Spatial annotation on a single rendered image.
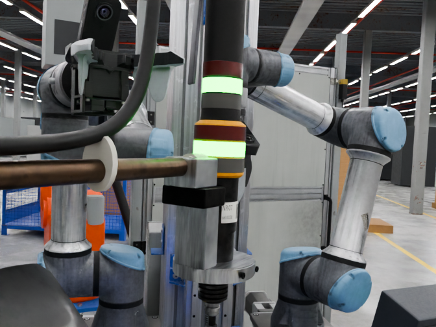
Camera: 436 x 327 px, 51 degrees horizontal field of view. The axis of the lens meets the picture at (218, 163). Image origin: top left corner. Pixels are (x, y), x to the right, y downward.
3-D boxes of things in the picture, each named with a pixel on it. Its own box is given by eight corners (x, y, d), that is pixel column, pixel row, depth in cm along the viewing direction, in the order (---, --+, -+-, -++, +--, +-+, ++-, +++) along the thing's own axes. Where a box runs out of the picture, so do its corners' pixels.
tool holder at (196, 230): (215, 298, 32) (221, 160, 32) (139, 278, 36) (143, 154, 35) (268, 270, 40) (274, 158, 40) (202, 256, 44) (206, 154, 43)
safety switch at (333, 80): (332, 119, 256) (335, 76, 255) (327, 119, 260) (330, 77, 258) (345, 119, 259) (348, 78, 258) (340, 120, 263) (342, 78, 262)
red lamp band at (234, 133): (229, 141, 35) (230, 124, 35) (183, 138, 38) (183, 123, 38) (254, 141, 39) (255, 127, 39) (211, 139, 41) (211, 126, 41)
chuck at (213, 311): (214, 318, 38) (215, 290, 38) (200, 314, 39) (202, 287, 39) (222, 313, 39) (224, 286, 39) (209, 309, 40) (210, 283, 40)
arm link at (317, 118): (339, 117, 142) (215, 48, 115) (368, 116, 132) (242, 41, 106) (329, 152, 140) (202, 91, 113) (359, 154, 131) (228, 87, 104)
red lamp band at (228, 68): (230, 74, 36) (230, 59, 36) (194, 76, 37) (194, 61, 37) (249, 80, 39) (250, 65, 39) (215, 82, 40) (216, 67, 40)
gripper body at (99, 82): (139, 115, 61) (107, 117, 71) (141, 50, 60) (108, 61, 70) (81, 111, 57) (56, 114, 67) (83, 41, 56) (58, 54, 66)
